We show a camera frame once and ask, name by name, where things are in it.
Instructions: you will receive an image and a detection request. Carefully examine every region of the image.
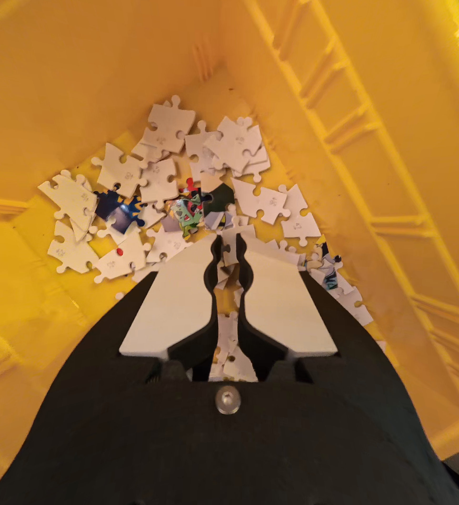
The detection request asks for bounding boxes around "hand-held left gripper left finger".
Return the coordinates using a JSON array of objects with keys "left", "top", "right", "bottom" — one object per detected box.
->
[{"left": 119, "top": 235, "right": 222, "bottom": 382}]

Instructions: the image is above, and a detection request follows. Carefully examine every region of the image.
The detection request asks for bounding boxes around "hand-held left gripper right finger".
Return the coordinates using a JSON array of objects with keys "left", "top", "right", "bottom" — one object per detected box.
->
[{"left": 235, "top": 232, "right": 339, "bottom": 382}]

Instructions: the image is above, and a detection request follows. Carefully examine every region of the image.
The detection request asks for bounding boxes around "yellow plastic bin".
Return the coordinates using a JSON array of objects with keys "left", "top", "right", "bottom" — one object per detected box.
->
[{"left": 0, "top": 0, "right": 459, "bottom": 505}]

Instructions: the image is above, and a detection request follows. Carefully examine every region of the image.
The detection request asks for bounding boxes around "pile of puzzle pieces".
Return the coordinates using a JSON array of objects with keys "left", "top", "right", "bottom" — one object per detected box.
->
[{"left": 37, "top": 95, "right": 388, "bottom": 383}]

